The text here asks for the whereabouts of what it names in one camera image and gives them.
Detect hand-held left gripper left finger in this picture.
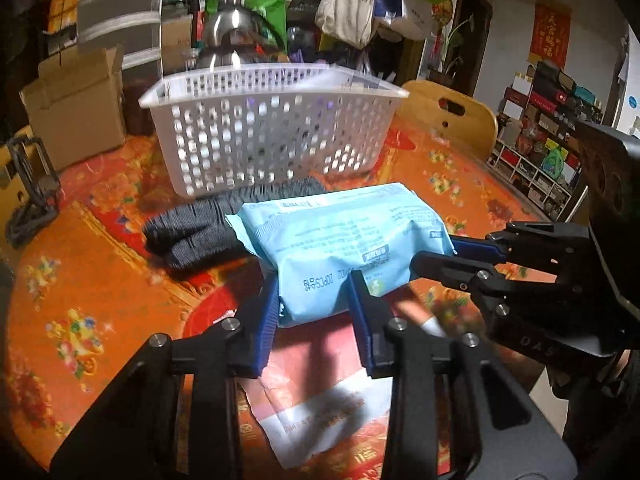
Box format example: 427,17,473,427
50,272,281,480

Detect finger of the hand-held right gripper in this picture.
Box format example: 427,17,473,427
410,251,588,328
446,220,593,273

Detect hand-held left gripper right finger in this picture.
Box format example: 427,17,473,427
347,270,581,480

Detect light blue wet wipes pack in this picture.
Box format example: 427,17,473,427
225,181,457,328

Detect grey knit gloves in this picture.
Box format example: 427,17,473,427
141,175,328,271

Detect white perforated plastic basket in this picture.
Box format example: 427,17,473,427
138,62,410,198

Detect cluttered storage shelf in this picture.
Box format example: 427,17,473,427
487,60,606,221

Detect white and pink paper packet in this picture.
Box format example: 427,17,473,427
237,290,443,470

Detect red floral tablecloth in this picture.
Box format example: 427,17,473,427
0,115,591,480

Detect potted green plant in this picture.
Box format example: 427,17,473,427
430,15,473,86

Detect white and blue tote bag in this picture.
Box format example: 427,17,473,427
375,0,433,41

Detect black phone stand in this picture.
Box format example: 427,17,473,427
5,135,63,248

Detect beige canvas tote bag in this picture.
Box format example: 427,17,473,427
315,0,381,51

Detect open cardboard box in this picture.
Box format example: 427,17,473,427
20,45,126,171

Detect stainless steel kettle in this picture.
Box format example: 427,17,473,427
200,0,281,68

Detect green printed shopping bag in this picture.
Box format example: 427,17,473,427
245,0,288,53

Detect stack of grey storage containers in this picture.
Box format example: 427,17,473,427
77,0,166,68

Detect red wall hanging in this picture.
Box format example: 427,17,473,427
530,0,572,71

